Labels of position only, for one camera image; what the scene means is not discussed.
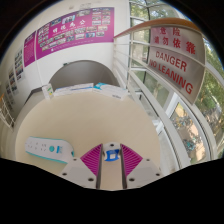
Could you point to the white and blue charger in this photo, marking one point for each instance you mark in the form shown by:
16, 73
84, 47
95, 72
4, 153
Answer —
111, 173

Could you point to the large magenta wall poster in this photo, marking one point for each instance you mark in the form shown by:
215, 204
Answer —
75, 31

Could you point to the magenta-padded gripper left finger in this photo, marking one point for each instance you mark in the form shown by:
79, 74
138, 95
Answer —
91, 160

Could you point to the small white box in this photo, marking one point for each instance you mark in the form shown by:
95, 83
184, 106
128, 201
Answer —
47, 91

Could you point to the narrow magenta wall poster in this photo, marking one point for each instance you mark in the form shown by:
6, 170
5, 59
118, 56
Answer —
29, 50

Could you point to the white stair railing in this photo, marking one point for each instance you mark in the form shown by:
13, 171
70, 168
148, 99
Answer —
6, 111

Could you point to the red-lettered warning sign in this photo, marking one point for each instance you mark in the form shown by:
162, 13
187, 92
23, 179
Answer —
176, 60

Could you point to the grey curved chair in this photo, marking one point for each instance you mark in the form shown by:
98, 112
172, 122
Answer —
80, 71

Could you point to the white photo wall panel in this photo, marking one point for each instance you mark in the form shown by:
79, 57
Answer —
10, 82
19, 65

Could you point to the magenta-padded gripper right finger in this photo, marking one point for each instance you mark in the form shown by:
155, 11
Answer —
130, 160

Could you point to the white railing with wooden handrail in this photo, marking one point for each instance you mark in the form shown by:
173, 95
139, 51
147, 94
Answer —
156, 100

